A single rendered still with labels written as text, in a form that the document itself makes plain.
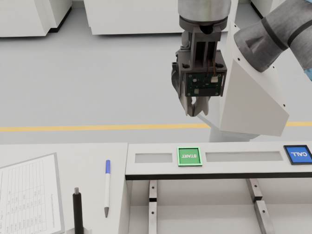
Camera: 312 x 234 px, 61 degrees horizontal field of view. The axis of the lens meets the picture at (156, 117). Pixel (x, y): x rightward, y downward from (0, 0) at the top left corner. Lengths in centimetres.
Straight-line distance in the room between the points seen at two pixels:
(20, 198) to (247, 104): 64
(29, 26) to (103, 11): 89
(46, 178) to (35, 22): 296
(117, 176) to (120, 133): 145
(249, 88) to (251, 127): 16
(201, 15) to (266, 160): 41
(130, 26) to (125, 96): 111
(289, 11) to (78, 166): 67
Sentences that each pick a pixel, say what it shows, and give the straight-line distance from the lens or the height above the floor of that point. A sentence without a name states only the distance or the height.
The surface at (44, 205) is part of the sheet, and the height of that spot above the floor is 97.
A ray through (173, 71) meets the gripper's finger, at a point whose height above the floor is 120.
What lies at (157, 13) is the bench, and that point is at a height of 31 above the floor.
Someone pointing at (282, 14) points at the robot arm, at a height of 117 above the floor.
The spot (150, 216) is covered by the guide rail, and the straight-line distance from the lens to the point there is 69.
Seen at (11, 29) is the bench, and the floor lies 17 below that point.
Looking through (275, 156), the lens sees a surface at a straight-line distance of 70.
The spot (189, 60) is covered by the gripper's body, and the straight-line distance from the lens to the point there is 43.
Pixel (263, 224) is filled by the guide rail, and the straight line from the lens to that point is 72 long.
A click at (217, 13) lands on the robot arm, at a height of 132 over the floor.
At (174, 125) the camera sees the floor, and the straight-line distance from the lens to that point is 210.
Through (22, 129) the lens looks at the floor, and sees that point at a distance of 235.
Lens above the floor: 146
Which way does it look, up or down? 42 degrees down
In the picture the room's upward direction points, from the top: 2 degrees counter-clockwise
